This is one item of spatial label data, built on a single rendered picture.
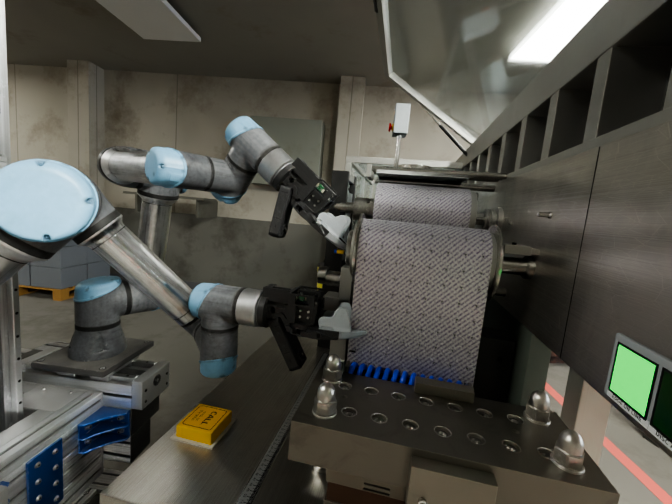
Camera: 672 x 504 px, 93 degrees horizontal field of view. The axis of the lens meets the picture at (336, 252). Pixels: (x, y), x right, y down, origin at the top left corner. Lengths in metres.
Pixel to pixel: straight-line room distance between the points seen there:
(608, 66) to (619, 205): 0.21
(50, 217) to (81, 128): 5.11
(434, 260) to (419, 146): 3.98
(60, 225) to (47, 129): 5.82
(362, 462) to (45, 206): 0.56
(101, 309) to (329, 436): 0.87
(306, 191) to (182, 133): 4.56
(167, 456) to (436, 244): 0.58
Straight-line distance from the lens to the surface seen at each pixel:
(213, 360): 0.73
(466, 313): 0.63
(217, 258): 4.89
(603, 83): 0.62
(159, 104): 5.42
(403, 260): 0.60
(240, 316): 0.66
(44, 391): 1.33
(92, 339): 1.22
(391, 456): 0.50
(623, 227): 0.49
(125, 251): 0.77
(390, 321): 0.62
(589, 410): 0.92
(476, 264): 0.61
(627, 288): 0.47
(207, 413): 0.72
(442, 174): 0.91
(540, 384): 0.72
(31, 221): 0.61
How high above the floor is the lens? 1.32
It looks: 7 degrees down
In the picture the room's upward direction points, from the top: 5 degrees clockwise
